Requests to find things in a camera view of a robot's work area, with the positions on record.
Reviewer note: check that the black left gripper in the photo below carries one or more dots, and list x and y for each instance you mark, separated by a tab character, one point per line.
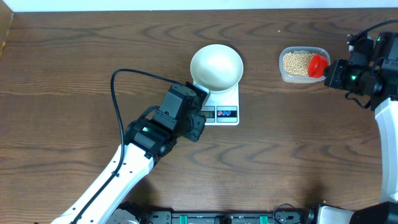
198	122

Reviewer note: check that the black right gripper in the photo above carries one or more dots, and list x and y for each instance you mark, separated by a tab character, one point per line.
334	72

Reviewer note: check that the red measuring scoop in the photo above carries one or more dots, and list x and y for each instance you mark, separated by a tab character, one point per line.
316	66

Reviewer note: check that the beige bowl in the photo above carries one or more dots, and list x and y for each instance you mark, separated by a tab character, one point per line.
217	67

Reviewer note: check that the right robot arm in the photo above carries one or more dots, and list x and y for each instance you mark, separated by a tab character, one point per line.
372	71

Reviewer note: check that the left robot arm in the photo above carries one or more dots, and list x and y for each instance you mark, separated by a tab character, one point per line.
146	140

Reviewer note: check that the white digital kitchen scale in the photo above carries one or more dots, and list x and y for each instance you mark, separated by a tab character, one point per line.
222	107

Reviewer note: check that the soybeans in container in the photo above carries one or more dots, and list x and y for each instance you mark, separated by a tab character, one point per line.
297	64

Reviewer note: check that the clear plastic container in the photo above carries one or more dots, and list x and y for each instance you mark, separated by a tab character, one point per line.
301	50

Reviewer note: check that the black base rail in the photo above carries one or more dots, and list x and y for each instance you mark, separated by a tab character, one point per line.
134	214

